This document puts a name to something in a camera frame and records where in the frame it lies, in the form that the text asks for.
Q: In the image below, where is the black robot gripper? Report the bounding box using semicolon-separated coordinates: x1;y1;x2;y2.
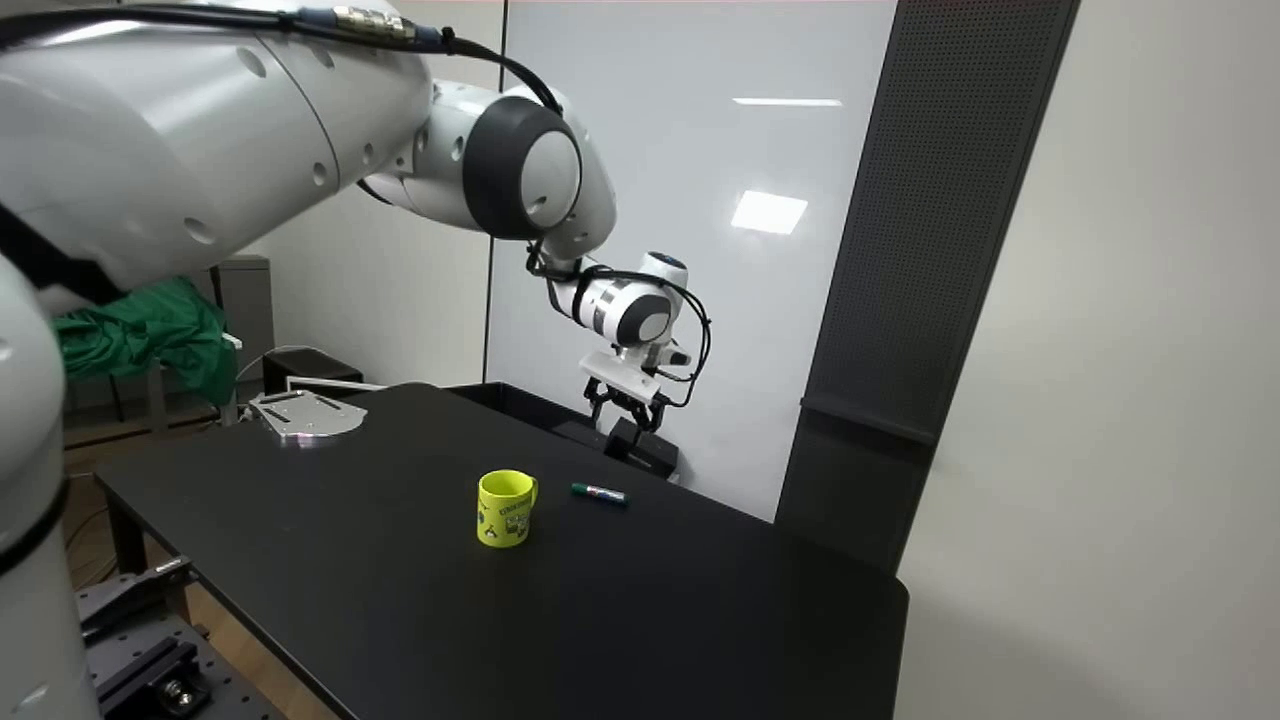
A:
580;341;676;435

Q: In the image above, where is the yellow mug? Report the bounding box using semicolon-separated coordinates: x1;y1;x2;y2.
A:
471;465;542;554

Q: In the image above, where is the small black box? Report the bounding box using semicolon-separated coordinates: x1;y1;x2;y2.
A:
599;417;683;485

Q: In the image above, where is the large white whiteboard panel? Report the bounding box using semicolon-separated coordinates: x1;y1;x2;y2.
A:
485;0;902;529

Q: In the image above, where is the dark grey pillar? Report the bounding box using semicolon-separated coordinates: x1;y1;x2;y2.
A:
772;0;1088;581

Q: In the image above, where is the grey cabinet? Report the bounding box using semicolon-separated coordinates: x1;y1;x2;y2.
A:
210;252;281;393

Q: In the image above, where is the green cloth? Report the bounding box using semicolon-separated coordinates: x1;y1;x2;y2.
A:
54;276;250;408

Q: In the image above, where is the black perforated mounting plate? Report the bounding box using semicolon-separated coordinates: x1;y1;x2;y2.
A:
77;558;294;720

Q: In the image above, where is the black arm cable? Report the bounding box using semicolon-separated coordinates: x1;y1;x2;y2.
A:
0;0;572;126

